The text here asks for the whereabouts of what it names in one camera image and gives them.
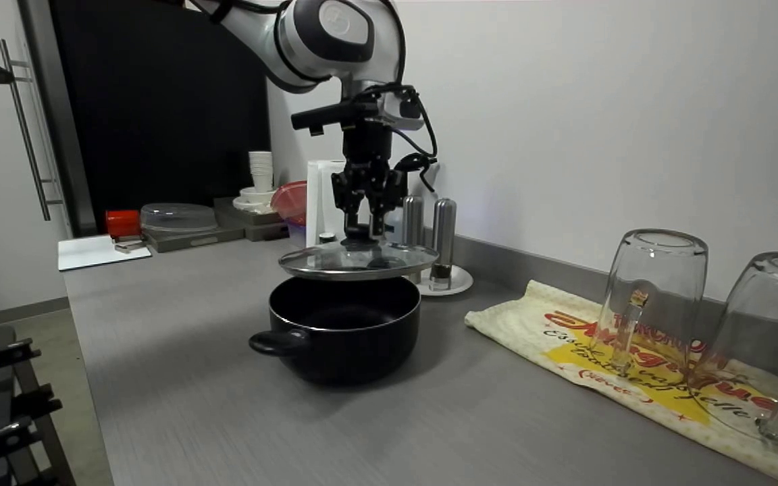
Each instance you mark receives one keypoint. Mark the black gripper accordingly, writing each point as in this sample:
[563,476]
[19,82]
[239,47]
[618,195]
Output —
[369,177]

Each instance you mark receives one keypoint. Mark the round glass lid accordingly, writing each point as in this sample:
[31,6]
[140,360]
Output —
[356,262]

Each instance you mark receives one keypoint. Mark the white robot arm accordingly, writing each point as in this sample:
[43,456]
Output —
[324,36]

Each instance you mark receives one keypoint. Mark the silver moka pot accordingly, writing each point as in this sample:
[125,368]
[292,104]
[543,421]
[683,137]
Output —
[420,164]

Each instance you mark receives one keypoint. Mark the black cooking pot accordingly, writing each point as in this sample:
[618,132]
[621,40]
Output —
[344,339]

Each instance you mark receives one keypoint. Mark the small dark spice jar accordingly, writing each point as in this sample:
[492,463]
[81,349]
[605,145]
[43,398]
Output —
[328,239]

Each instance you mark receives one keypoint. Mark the white paper towel roll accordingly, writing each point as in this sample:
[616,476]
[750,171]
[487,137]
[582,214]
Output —
[319,202]

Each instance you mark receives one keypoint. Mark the metal shaker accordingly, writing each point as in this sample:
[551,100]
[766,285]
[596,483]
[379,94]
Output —
[443,231]
[415,222]

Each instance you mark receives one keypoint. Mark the pink plastic bowl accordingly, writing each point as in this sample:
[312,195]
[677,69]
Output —
[290,202]

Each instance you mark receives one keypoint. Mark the small white saucer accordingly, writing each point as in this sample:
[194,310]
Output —
[456,285]

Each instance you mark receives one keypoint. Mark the stack of white cups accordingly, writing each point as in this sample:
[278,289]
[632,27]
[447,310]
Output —
[259,168]

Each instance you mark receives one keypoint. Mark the gray tray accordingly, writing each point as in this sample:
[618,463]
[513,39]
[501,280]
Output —
[228,231]

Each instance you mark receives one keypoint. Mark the clear plastic container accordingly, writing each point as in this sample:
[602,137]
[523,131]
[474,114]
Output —
[175,216]

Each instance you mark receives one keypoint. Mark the large black panel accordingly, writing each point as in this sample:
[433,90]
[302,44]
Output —
[154,108]

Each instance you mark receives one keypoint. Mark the small red box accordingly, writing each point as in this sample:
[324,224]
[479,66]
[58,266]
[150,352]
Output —
[123,222]

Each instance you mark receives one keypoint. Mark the cream printed kitchen towel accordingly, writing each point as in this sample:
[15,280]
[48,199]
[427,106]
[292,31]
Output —
[579,352]

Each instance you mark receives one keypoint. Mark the white flat board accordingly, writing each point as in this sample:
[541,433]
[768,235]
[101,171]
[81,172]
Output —
[94,252]

